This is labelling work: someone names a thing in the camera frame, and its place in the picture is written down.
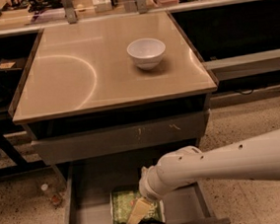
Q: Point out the green jalapeno chip bag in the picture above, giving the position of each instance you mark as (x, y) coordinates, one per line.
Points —
(122, 201)

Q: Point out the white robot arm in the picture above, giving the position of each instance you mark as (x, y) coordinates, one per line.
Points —
(254, 159)

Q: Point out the open grey middle drawer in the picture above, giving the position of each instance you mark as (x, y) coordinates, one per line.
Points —
(90, 183)

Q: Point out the closed grey top drawer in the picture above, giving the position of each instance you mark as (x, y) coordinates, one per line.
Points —
(117, 139)

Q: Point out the white ceramic bowl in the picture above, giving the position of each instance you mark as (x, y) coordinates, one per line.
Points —
(146, 53)

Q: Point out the grey drawer cabinet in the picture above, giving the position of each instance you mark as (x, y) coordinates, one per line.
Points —
(83, 79)

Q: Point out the dark shelf with items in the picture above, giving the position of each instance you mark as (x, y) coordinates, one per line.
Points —
(11, 71)

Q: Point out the small bottle on floor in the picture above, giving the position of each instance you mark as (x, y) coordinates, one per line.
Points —
(53, 196)

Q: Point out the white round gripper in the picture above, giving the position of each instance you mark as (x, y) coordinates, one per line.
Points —
(149, 189)

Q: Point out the grey metal bench rail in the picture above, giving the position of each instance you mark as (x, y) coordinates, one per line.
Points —
(245, 65)

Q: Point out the white tissue box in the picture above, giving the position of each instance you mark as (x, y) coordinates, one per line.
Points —
(102, 5)

